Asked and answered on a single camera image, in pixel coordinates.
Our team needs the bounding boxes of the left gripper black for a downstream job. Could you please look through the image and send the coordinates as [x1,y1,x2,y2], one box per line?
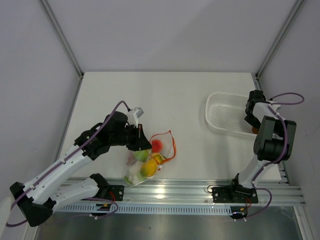
[110,123,152,151]

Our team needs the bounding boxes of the green apple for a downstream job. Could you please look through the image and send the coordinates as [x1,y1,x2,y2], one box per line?
[133,150,149,162]

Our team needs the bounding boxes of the round orange brown fruit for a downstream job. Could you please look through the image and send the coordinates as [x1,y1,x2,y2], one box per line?
[252,127,259,134]

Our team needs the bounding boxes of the peach orange red fruit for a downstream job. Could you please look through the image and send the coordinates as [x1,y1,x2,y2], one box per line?
[151,139,164,153]

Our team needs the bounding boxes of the red grape bunch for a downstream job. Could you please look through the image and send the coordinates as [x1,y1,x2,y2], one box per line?
[126,153,136,166]

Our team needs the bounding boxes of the clear zip bag orange zipper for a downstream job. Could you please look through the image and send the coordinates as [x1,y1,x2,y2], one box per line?
[123,130,177,187]

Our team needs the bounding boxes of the mango yellow green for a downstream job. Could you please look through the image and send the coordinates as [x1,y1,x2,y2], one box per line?
[140,159,158,178]

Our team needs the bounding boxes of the white cauliflower green leaves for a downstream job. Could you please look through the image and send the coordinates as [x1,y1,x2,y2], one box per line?
[124,161,145,186]

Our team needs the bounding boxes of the yellow orange fruit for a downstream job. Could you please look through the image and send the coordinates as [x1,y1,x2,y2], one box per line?
[150,152,167,165]

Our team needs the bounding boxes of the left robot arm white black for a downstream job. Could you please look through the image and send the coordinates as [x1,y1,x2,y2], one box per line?
[9,107,152,227]

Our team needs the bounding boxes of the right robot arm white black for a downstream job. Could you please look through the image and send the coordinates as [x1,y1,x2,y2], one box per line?
[228,90,297,202]

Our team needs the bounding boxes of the white perforated plastic basket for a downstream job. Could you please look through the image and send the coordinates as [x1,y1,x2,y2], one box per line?
[205,92,256,139]

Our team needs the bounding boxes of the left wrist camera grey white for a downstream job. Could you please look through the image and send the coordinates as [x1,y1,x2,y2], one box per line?
[127,107,144,127]

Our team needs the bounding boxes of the right aluminium frame post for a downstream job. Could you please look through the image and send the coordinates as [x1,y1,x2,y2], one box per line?
[255,0,307,81]

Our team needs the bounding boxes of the aluminium frame post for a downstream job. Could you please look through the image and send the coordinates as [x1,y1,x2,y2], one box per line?
[255,0,307,81]
[38,0,84,78]

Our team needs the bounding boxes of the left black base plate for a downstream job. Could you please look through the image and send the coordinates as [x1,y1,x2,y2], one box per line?
[96,185,125,202]

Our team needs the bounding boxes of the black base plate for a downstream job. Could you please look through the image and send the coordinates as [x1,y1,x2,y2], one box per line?
[209,186,259,204]
[96,185,125,202]

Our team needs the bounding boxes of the aluminium mounting rail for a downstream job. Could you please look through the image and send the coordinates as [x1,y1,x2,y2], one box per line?
[56,177,306,207]

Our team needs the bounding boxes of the slotted white cable duct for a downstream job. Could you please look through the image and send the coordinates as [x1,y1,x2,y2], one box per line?
[58,202,233,216]

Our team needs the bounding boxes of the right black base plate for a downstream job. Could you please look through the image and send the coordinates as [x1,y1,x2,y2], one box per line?
[209,186,259,204]

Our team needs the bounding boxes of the left aluminium frame post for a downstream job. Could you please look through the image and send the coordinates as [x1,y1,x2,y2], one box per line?
[38,0,84,78]

